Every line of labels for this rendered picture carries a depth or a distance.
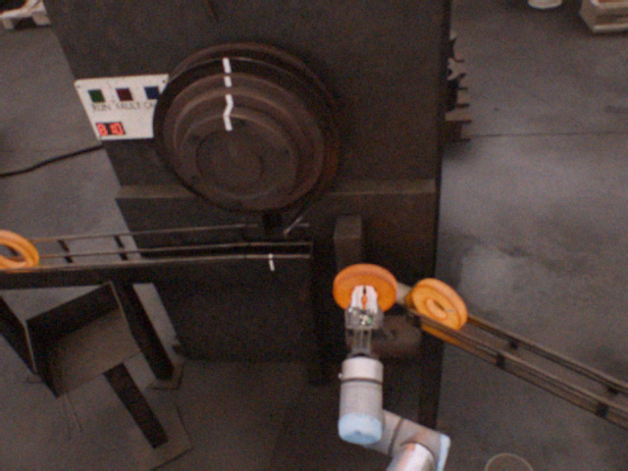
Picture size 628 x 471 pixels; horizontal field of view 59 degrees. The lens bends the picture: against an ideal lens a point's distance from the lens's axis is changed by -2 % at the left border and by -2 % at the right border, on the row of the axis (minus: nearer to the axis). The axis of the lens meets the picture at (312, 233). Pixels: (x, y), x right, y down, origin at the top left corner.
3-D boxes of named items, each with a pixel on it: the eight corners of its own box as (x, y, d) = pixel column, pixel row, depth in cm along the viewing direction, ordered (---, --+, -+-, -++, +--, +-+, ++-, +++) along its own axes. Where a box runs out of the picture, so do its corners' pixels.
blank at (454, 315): (435, 322, 159) (428, 330, 158) (410, 278, 155) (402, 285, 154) (477, 327, 146) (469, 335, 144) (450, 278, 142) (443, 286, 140)
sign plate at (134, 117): (100, 135, 162) (77, 79, 150) (185, 131, 159) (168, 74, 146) (97, 140, 161) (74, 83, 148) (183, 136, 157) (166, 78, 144)
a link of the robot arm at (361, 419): (341, 444, 125) (334, 436, 117) (344, 388, 131) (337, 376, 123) (385, 445, 123) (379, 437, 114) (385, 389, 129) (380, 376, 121)
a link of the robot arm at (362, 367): (382, 388, 129) (340, 387, 130) (383, 367, 131) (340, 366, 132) (382, 377, 121) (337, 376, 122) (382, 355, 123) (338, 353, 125)
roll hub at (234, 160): (200, 198, 150) (172, 107, 131) (305, 196, 146) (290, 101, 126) (195, 213, 146) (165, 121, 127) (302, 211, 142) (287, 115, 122)
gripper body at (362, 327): (379, 304, 129) (379, 355, 123) (380, 318, 136) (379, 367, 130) (345, 303, 130) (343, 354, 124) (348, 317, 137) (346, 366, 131)
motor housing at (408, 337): (356, 394, 212) (347, 305, 175) (415, 396, 208) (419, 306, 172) (354, 427, 202) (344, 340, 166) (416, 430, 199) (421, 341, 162)
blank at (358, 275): (329, 265, 139) (328, 276, 136) (392, 261, 135) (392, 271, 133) (340, 306, 149) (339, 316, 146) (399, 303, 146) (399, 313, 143)
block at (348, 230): (341, 267, 183) (336, 211, 167) (366, 267, 182) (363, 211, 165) (339, 292, 176) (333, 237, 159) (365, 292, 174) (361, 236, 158)
